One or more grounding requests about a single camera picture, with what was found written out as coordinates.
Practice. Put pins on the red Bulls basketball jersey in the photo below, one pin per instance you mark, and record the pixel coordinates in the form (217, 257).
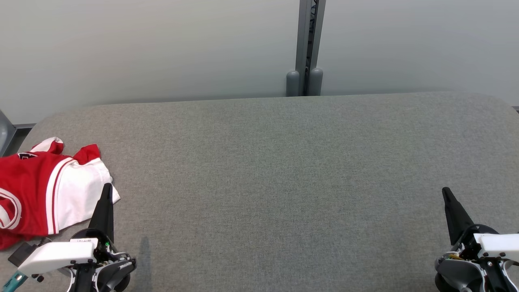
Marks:
(81, 190)

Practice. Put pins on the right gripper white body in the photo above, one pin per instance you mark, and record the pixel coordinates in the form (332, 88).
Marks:
(500, 246)

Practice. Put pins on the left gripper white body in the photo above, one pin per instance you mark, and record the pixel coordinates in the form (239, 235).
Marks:
(56, 253)

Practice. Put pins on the red shorts white trim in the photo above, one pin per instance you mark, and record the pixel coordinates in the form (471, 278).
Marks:
(87, 153)

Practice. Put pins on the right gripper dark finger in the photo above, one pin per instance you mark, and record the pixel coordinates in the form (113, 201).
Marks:
(456, 219)

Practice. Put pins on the grey rounded cylinder post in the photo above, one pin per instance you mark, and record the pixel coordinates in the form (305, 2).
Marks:
(292, 84)
(315, 82)

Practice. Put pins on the grey metal partition post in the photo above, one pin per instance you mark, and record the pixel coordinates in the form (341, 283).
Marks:
(304, 36)

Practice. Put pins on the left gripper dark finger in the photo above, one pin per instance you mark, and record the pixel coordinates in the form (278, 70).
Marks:
(104, 215)

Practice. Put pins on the grey metal panel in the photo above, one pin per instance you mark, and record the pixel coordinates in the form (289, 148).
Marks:
(5, 134)

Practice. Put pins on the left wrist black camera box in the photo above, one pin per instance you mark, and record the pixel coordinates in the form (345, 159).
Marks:
(20, 253)

